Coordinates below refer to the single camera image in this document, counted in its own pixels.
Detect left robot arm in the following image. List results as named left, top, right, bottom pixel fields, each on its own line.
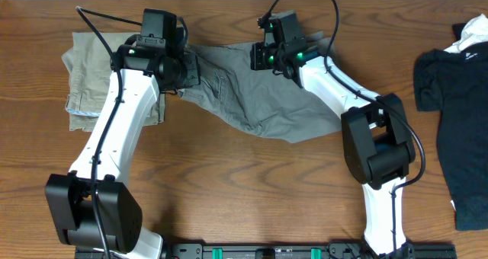
left=44, top=8, right=201, bottom=258

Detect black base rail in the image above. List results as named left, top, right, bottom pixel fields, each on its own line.
left=74, top=243, right=458, bottom=259

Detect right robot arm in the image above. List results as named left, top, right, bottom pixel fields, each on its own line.
left=250, top=11, right=417, bottom=258

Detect white garment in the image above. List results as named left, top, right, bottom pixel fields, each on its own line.
left=445, top=14, right=487, bottom=53

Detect black t-shirt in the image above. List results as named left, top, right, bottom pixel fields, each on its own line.
left=413, top=42, right=487, bottom=231

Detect folded khaki shorts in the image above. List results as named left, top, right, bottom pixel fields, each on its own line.
left=61, top=31, right=167, bottom=133

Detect grey shorts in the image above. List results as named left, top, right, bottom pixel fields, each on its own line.
left=179, top=42, right=341, bottom=143

